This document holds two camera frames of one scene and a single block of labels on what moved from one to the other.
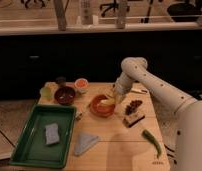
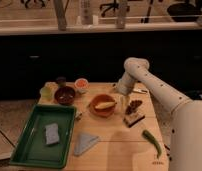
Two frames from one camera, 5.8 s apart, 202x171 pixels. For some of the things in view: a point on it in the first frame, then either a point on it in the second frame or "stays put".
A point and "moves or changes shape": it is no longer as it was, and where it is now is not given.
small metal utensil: (78, 115) stays put
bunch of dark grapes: (129, 109) stays put
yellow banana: (108, 102) moves or changes shape
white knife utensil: (143, 91) stays put
